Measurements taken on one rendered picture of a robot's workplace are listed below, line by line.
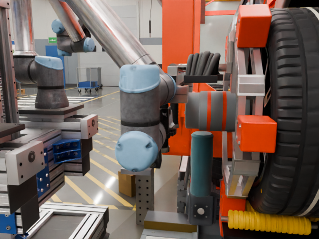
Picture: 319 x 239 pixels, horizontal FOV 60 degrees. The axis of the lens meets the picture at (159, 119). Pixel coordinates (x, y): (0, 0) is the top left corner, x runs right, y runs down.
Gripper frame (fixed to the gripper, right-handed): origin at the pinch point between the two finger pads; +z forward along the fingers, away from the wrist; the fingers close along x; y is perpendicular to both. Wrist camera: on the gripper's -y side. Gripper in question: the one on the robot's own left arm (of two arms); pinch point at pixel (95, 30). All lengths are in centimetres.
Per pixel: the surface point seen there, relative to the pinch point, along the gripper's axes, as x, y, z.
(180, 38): 64, 0, -18
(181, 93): 88, 19, -82
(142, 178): 50, 86, -10
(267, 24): 107, -1, -80
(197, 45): 24, -5, 171
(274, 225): 121, 56, -71
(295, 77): 115, 10, -87
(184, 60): 68, 11, -17
